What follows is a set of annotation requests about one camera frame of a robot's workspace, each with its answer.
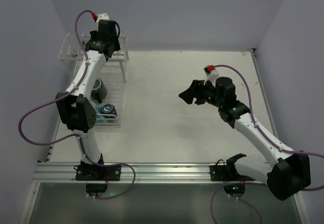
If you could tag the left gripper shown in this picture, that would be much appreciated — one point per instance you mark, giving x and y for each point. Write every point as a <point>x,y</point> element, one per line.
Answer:
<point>111,48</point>

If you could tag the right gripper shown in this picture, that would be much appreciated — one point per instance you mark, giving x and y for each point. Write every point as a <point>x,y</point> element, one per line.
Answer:
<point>200,91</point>

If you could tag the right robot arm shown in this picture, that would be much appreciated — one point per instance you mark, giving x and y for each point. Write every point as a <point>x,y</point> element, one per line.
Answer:
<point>285,172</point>

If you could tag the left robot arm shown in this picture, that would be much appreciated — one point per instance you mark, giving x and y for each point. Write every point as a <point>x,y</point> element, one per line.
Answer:
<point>75,110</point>

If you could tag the dark green mug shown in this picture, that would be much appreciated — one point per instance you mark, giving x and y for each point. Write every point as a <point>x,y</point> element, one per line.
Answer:
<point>99,91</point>

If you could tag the navy patterned cup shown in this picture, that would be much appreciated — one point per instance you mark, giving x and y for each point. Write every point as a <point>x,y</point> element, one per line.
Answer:
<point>108,111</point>

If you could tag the light blue mug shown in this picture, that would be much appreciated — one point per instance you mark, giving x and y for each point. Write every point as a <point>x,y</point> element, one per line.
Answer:
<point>100,118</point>

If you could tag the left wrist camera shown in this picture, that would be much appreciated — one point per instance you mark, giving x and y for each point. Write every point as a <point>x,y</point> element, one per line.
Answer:
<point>102,16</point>

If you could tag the white wire dish rack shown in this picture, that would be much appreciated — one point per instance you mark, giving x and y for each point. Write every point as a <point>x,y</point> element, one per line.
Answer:
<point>113,73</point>

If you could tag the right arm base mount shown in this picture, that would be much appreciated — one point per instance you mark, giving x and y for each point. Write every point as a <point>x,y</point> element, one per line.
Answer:
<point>226,171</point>

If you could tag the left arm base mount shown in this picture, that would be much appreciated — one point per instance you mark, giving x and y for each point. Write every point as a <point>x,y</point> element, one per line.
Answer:
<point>91,172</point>

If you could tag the aluminium mounting rail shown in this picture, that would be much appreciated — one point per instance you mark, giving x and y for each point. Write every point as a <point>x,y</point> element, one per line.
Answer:
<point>145,173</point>

